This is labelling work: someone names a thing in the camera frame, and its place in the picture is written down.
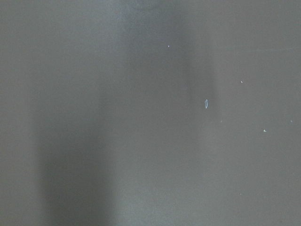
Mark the small paper scrap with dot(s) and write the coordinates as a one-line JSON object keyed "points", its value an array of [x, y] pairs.
{"points": [[206, 104]]}

